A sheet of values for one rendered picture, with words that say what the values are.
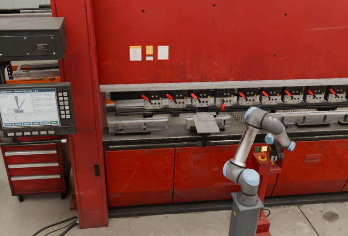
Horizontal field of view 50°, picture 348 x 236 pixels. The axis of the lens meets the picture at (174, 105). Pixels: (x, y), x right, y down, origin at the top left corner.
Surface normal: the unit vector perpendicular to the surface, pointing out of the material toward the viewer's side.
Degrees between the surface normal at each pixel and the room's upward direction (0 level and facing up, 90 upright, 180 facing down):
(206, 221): 0
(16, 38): 90
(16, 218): 0
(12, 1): 90
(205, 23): 90
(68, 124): 90
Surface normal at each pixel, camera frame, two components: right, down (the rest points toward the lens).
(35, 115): 0.14, 0.48
